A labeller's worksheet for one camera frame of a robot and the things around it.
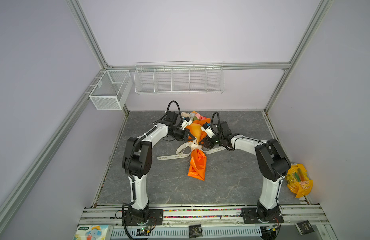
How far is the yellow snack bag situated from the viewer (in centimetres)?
81

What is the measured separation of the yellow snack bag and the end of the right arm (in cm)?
42

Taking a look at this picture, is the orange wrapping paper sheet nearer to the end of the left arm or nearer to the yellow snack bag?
the end of the left arm

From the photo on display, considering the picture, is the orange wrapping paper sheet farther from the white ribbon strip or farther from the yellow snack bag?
the yellow snack bag

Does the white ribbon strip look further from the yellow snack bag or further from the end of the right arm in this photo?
the yellow snack bag
